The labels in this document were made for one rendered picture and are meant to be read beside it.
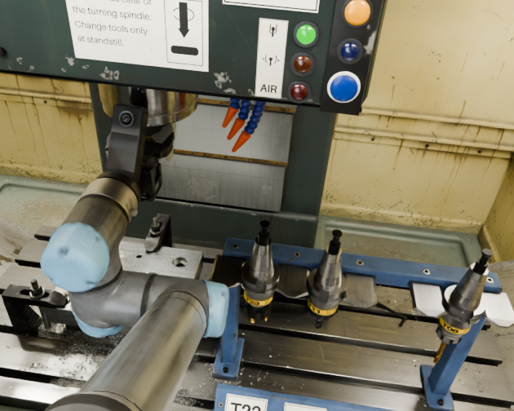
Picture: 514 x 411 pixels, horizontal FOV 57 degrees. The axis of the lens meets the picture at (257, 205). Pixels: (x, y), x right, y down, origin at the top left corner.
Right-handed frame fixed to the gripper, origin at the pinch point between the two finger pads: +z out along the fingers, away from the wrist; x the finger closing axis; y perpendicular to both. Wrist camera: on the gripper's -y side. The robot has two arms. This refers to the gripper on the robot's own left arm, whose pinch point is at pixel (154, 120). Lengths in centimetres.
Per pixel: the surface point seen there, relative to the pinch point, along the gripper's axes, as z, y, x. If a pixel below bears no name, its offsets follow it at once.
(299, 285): -18.1, 17.3, 28.3
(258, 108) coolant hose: -5.7, -7.1, 18.6
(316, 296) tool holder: -19.2, 18.0, 31.3
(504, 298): -15, 17, 62
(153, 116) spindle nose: -8.5, -5.3, 2.9
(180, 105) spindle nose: -5.8, -6.2, 6.4
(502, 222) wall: 68, 63, 101
